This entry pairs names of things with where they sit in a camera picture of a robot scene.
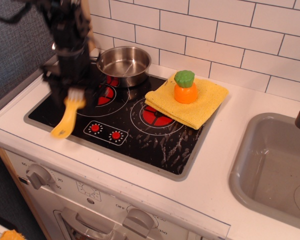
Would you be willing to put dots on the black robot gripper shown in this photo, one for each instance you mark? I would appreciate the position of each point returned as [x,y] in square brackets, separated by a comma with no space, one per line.
[73,70]

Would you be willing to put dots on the yellow dish brush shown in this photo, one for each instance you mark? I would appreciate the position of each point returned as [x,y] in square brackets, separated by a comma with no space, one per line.
[74,101]

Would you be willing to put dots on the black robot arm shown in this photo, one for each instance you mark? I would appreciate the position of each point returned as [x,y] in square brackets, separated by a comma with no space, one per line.
[67,24]

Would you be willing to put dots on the left red stove knob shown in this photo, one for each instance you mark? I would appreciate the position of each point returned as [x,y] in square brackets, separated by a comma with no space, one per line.
[95,128]

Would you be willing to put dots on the red stove knob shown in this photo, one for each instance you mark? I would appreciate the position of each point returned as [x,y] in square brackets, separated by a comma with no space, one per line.
[116,135]
[95,128]

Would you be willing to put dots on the black toy stovetop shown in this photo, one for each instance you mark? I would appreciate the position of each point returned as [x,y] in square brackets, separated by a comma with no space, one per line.
[149,139]

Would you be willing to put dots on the right red stove knob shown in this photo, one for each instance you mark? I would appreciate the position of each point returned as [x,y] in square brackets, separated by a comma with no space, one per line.
[116,135]

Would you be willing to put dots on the stainless steel pot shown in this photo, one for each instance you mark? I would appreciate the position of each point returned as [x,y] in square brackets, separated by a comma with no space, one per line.
[123,66]

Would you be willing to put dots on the grey timer knob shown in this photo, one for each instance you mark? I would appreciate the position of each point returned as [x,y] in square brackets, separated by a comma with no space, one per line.
[38,176]

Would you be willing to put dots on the orange toy carrot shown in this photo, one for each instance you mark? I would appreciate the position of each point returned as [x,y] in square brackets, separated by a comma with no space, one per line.
[185,90]

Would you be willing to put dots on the yellow folded cloth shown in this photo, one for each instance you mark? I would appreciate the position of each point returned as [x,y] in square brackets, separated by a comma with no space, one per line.
[194,115]

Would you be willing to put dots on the grey oven temperature knob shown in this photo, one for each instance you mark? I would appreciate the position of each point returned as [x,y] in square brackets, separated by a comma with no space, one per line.
[138,222]

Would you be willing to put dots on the orange yellow object bottom corner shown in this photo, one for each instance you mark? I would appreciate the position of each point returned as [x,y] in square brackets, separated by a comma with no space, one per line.
[11,235]

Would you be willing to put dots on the grey sink basin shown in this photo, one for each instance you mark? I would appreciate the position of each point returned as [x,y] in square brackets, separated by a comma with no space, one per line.
[265,176]

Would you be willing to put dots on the grey oven door handle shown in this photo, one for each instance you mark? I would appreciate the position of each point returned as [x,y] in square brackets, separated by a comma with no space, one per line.
[94,227]

